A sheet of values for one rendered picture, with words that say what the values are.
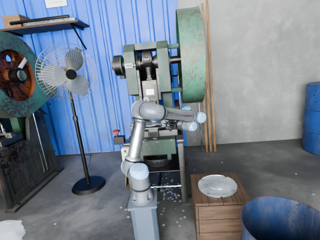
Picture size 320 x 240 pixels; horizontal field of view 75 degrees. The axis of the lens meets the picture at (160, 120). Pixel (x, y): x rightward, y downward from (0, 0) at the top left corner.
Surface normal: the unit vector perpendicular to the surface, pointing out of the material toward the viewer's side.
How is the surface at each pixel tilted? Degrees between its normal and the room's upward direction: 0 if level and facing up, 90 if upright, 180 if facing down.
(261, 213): 88
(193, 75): 110
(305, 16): 90
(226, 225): 90
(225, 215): 90
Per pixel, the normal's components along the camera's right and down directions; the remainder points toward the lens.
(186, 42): -0.07, 0.02
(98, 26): -0.06, 0.25
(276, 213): -0.30, 0.23
